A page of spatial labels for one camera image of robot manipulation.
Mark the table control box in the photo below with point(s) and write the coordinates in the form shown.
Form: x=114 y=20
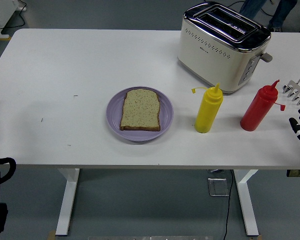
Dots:
x=298 y=173

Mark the metal floor socket plate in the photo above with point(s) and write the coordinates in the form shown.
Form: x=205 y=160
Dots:
x=218 y=187

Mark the white equipment cabinet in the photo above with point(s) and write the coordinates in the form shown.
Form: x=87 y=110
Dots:
x=0 y=12

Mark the speckled bread slice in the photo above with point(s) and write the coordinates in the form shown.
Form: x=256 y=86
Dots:
x=140 y=110

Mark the person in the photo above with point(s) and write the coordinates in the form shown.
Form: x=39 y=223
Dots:
x=281 y=12

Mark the cream chrome toaster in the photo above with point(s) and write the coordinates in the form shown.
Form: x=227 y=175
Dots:
x=215 y=57

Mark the yellow squeeze bottle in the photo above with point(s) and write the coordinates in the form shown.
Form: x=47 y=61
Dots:
x=207 y=112

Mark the red squeeze bottle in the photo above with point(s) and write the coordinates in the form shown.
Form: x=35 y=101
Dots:
x=258 y=110

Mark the purple round plate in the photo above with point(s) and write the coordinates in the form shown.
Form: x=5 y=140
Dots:
x=140 y=136

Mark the white table leg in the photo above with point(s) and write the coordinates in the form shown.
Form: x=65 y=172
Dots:
x=67 y=200
x=247 y=205

